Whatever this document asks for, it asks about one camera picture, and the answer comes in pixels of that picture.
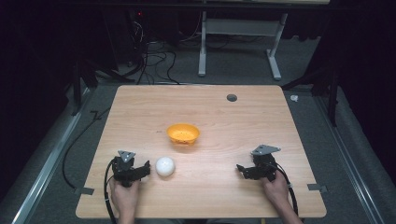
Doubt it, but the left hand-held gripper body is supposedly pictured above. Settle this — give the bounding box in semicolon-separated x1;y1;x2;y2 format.
111;149;142;189

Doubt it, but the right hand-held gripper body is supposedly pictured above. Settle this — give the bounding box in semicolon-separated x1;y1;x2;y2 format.
249;144;282;183

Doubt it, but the white ball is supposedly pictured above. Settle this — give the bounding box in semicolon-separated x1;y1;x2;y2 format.
155;156;177;177

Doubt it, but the orange bowl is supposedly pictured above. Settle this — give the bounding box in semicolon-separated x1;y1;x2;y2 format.
165;122;201;146

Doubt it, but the person's left hand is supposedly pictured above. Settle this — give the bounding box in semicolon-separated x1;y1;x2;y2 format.
109;178;141;216

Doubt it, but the person's right hand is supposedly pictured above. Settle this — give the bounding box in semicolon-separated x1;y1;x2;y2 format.
261;170;291;207

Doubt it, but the grey tape strip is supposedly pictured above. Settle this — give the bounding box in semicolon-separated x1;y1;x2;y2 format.
74;187;95;196
306;183;329;193

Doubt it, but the black metal stand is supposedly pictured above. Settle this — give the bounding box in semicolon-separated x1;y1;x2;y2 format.
70;59;136;117
281;62;340;128

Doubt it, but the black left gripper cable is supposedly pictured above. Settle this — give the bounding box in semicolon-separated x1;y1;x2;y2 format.
103;158;119;224

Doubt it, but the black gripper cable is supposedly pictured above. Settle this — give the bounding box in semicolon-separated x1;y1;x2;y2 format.
275;162;300;217
103;158;119;224

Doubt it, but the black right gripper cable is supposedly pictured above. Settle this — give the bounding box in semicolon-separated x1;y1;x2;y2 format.
275;162;300;217

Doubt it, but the black floor cable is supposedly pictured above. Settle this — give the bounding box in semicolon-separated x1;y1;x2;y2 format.
61;106;112;190

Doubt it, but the silver floor rail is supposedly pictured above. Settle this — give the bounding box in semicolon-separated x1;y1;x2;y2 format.
314;96;387;224
11;88;94;224

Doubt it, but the bundle of black cables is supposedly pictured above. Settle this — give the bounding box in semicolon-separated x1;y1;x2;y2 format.
127;18;181;86

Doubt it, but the white desk frame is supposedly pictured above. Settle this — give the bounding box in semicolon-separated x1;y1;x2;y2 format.
197;10;289;81

